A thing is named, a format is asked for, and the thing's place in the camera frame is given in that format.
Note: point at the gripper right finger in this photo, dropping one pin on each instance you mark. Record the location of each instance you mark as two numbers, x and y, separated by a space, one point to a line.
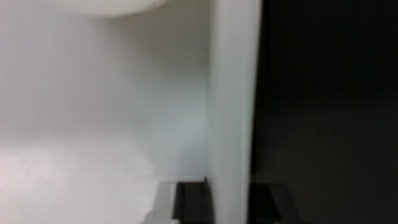
273 208

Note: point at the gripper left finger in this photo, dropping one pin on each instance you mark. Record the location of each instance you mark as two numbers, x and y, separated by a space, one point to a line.
195 203

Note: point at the white square tabletop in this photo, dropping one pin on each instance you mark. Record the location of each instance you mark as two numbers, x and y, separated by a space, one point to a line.
127 95

